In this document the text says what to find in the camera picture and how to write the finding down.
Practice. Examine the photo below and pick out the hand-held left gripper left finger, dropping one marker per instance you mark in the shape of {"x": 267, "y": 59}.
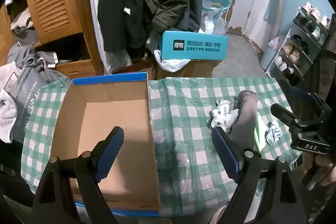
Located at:
{"x": 110, "y": 153}

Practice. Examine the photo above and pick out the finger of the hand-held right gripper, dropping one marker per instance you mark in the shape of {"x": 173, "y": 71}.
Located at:
{"x": 302, "y": 94}
{"x": 283, "y": 113}

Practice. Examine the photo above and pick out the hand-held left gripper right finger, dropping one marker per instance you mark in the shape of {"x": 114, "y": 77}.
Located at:
{"x": 226, "y": 154}

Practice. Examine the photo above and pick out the blue white striped sock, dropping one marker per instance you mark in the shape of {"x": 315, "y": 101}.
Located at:
{"x": 273, "y": 132}

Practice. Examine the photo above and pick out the blue-edged cardboard box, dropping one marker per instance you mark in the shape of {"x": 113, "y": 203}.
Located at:
{"x": 118, "y": 129}

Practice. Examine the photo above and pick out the light green cloth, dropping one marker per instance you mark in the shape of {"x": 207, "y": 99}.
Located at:
{"x": 260, "y": 136}

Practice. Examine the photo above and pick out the grey knit garment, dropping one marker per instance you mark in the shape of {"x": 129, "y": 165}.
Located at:
{"x": 245, "y": 116}

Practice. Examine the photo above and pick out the white patterned socks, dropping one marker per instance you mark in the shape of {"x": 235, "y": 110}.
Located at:
{"x": 220, "y": 115}

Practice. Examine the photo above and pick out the person's right hand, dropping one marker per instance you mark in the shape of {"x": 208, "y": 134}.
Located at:
{"x": 321, "y": 162}

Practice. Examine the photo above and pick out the grey shoe rack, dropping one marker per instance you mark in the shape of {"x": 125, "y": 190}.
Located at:
{"x": 299, "y": 53}

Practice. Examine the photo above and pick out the green checked tablecloth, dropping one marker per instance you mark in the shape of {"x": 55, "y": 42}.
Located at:
{"x": 189, "y": 134}

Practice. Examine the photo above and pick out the group of shoes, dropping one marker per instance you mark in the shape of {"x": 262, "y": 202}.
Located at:
{"x": 291, "y": 52}

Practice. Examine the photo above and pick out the light blue bin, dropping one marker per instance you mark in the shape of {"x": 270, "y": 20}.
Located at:
{"x": 270, "y": 56}

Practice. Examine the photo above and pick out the flat brown cardboard box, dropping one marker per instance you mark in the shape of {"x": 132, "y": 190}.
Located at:
{"x": 136, "y": 70}

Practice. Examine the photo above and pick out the grey printed bag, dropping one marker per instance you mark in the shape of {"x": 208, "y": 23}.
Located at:
{"x": 29, "y": 103}

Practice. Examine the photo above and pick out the small clear plastic bag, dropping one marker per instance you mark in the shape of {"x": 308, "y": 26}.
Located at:
{"x": 220, "y": 26}

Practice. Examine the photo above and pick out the white plastic bag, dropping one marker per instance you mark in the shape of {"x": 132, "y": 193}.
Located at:
{"x": 170, "y": 62}

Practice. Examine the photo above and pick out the white fleece towel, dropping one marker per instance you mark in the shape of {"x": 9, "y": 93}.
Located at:
{"x": 6, "y": 108}

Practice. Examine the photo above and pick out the teal printed box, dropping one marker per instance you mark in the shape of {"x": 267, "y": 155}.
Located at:
{"x": 193, "y": 45}

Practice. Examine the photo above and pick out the pile of grey clothes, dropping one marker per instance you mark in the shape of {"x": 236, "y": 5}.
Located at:
{"x": 29, "y": 58}

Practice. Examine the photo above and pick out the blue plastic bag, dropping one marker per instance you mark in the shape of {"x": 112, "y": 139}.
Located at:
{"x": 212, "y": 1}

